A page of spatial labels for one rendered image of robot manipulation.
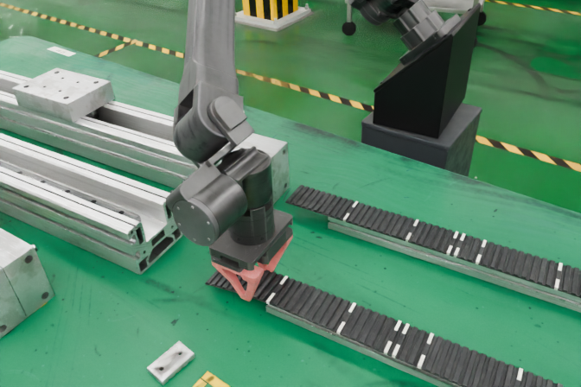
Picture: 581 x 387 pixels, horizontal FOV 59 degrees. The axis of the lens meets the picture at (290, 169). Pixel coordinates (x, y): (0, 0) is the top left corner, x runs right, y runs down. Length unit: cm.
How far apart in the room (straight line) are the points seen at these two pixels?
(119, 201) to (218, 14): 35
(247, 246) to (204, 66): 22
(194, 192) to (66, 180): 44
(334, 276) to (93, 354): 33
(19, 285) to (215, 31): 42
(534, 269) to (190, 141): 49
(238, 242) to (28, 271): 29
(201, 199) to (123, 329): 27
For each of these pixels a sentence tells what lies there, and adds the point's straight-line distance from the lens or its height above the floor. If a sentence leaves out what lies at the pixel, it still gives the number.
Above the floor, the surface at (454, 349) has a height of 81.
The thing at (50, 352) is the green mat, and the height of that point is 78.
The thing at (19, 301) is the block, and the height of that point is 81.
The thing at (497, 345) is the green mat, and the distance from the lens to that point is 72.
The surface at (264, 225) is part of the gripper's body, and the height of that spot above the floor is 93.
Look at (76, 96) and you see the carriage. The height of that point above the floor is 90.
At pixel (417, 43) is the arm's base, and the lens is 107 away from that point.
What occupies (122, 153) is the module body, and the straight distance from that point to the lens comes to 100.
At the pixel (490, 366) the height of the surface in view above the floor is 81.
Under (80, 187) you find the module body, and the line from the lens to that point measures 92.
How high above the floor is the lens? 133
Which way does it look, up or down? 35 degrees down
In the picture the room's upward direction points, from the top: 3 degrees counter-clockwise
